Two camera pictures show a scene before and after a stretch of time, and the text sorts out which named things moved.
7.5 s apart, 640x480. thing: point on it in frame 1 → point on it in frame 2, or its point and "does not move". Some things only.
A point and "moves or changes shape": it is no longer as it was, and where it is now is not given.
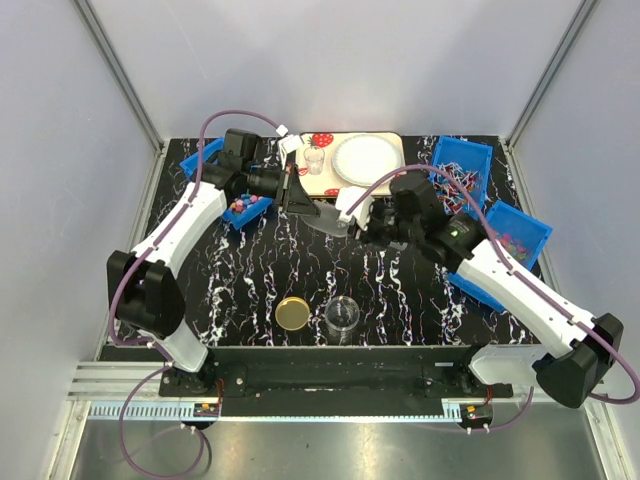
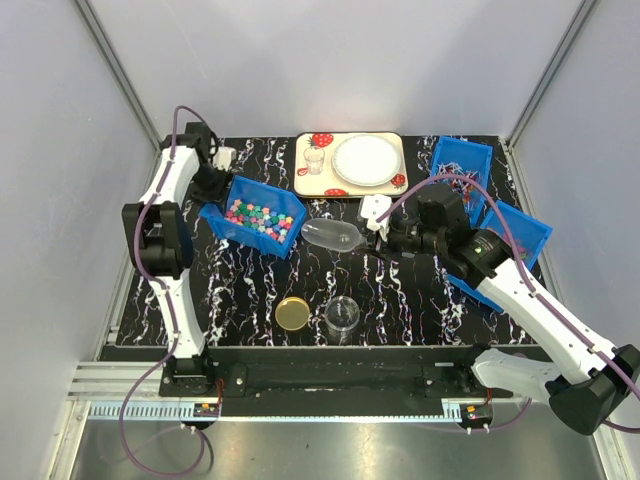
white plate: x=362 y=159 does not move
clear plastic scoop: x=327 y=219 → x=332 y=235
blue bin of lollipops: x=468 y=164 does not move
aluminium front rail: x=136 y=391 does not move
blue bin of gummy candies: x=518 y=235 does not move
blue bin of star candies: x=242 y=207 moves or changes shape
